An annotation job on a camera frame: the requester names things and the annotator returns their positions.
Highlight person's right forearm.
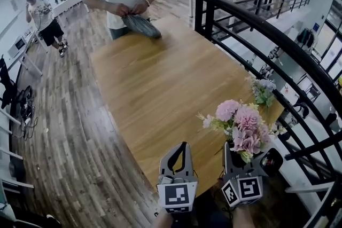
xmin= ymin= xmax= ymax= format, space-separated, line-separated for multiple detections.
xmin=234 ymin=205 xmax=254 ymax=228

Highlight grey plastic bag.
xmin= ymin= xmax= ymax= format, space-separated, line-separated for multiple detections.
xmin=122 ymin=14 xmax=163 ymax=40

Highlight white desk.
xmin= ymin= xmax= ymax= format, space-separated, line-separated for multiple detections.
xmin=52 ymin=0 xmax=90 ymax=19
xmin=7 ymin=32 xmax=44 ymax=77

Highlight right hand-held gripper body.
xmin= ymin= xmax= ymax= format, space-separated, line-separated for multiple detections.
xmin=221 ymin=169 xmax=264 ymax=208

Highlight black metal railing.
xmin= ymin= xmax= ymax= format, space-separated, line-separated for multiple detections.
xmin=193 ymin=0 xmax=342 ymax=228

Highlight wooden table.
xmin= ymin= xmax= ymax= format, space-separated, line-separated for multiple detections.
xmin=89 ymin=16 xmax=285 ymax=198

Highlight person's left forearm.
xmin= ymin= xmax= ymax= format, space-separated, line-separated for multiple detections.
xmin=153 ymin=210 xmax=174 ymax=228

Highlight purple flower bunch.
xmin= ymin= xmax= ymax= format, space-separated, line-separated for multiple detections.
xmin=245 ymin=76 xmax=278 ymax=109

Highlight person's dark trousers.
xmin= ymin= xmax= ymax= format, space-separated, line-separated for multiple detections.
xmin=173 ymin=189 xmax=236 ymax=228

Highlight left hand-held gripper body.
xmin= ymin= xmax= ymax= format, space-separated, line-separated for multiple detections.
xmin=157 ymin=175 xmax=199 ymax=214

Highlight pink flowers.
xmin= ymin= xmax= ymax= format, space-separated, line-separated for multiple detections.
xmin=196 ymin=99 xmax=286 ymax=164

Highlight black office chair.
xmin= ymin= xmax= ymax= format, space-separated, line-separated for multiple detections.
xmin=0 ymin=55 xmax=17 ymax=110

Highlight tangle of black cables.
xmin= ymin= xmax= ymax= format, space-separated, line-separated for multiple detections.
xmin=15 ymin=84 xmax=38 ymax=140

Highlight grey waste bin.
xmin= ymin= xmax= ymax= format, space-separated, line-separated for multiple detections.
xmin=259 ymin=147 xmax=284 ymax=177

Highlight white microwave oven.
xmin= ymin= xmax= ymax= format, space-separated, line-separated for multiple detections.
xmin=7 ymin=36 xmax=27 ymax=58

